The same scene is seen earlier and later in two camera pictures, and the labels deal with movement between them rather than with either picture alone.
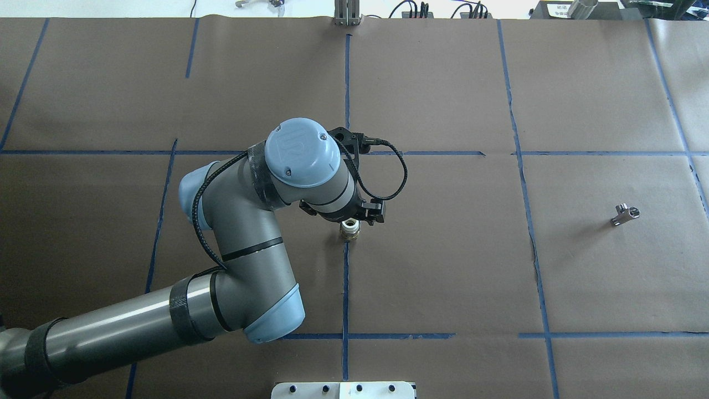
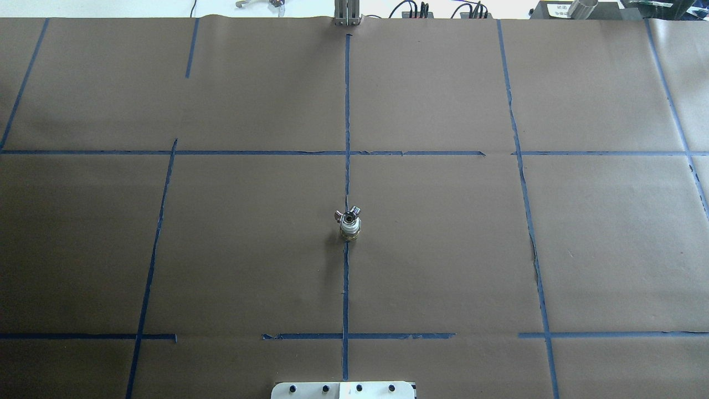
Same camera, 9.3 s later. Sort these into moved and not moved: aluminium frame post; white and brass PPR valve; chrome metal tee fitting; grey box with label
Moved: chrome metal tee fitting
Not moved: white and brass PPR valve; grey box with label; aluminium frame post
